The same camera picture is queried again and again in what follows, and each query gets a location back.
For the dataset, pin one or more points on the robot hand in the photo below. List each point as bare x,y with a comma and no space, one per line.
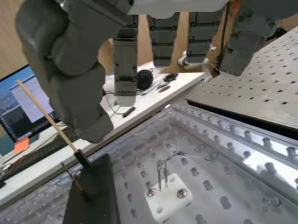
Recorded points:
66,50

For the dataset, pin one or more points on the metal paper clip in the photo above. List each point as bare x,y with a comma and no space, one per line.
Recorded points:
160,175

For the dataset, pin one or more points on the wooden desk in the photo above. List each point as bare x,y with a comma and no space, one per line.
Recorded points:
144,43

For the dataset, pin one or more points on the black headphones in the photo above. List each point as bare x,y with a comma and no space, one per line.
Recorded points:
144,79

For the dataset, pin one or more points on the thin stick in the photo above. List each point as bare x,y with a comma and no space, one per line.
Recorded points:
44,113

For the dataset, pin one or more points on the computer screen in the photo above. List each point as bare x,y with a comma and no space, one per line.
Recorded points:
17,110

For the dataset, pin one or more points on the small black object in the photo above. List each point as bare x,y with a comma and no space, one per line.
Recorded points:
129,111

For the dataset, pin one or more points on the long white desk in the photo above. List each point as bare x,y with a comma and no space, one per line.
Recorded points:
146,100

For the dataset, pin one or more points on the black mouse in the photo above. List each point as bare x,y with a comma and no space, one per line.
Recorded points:
170,77

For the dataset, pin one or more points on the orange sticky note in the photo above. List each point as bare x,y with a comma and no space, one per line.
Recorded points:
21,146

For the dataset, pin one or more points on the black keyboard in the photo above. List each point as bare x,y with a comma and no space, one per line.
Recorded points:
40,153

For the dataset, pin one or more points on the black plate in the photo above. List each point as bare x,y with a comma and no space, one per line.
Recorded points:
97,200

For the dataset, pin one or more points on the clear box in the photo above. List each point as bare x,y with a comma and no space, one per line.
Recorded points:
247,136

